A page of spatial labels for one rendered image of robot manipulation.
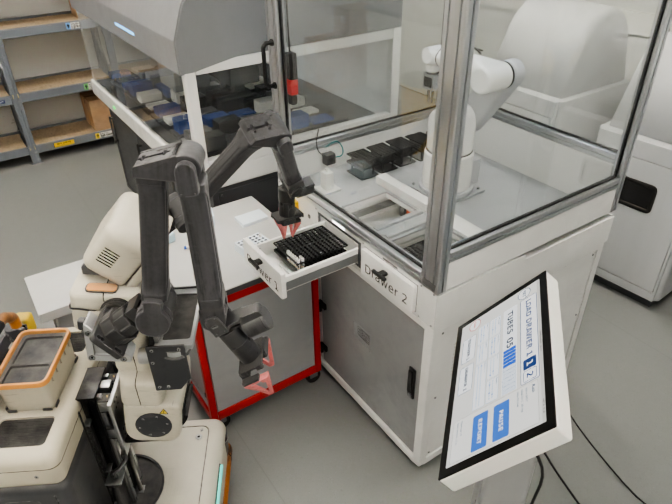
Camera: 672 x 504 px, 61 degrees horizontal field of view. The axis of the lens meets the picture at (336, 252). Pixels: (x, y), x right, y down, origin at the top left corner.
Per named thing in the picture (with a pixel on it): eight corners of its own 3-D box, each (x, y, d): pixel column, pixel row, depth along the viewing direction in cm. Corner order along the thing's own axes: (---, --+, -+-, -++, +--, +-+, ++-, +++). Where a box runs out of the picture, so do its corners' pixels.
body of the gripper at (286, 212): (270, 217, 202) (269, 199, 197) (295, 210, 206) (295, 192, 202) (278, 226, 197) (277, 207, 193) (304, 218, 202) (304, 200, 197)
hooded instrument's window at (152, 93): (196, 172, 267) (181, 75, 242) (93, 79, 390) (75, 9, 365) (388, 120, 320) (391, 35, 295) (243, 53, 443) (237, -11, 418)
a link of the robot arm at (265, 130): (245, 103, 144) (263, 135, 141) (280, 108, 155) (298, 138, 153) (158, 206, 168) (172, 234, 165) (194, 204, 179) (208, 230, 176)
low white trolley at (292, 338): (214, 440, 250) (187, 304, 208) (164, 358, 293) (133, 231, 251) (325, 383, 277) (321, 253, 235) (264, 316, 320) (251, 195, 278)
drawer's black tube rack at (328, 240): (298, 278, 208) (297, 264, 204) (274, 256, 220) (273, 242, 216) (347, 258, 218) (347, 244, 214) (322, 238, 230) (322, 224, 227)
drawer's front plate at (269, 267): (282, 300, 200) (280, 274, 194) (245, 262, 220) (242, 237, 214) (287, 298, 201) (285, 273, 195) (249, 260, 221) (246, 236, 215)
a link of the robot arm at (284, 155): (256, 115, 152) (275, 148, 149) (275, 105, 152) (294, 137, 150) (278, 176, 194) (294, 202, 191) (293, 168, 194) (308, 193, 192)
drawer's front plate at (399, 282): (411, 313, 193) (413, 287, 187) (360, 272, 213) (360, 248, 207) (415, 311, 194) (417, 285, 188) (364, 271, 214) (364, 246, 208)
